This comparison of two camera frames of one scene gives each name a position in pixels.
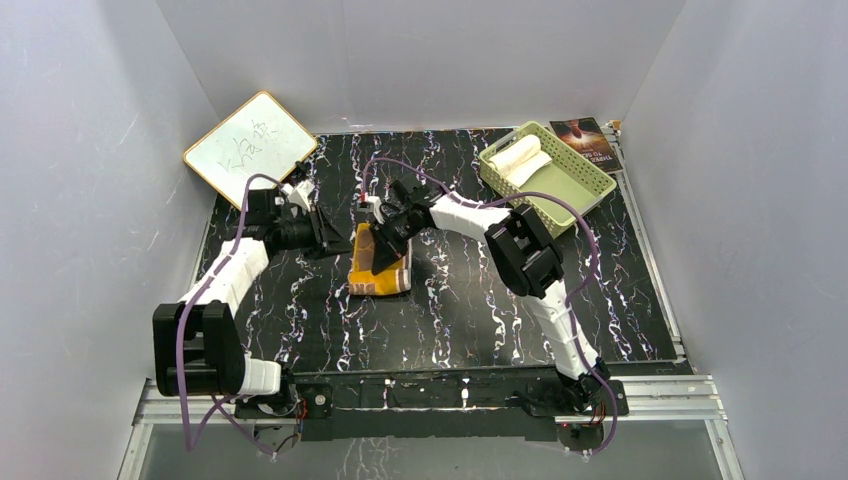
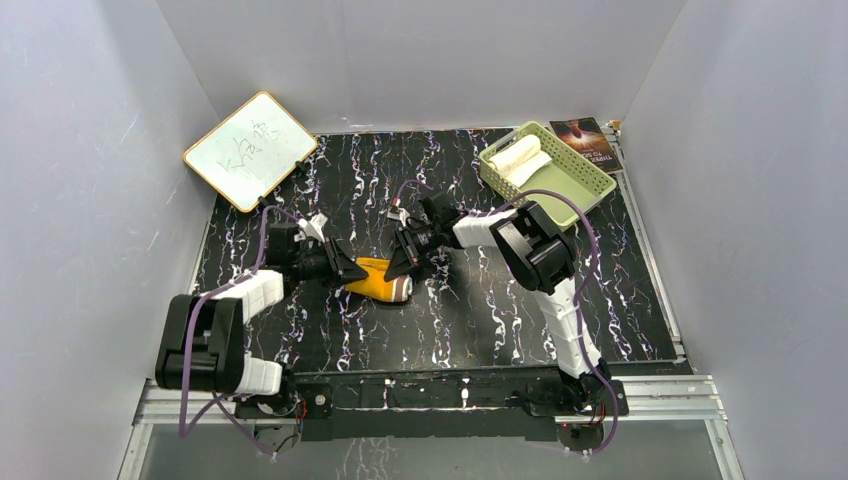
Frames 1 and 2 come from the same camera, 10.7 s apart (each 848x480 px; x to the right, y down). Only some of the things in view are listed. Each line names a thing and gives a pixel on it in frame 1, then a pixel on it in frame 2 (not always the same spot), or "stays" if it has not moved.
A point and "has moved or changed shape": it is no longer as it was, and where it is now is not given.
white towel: x=519 y=160 stays
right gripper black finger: x=391 y=236 to x=403 y=257
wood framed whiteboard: x=259 y=138 stays
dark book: x=584 y=135 stays
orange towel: x=362 y=281 has moved or changed shape
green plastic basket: x=534 y=159 stays
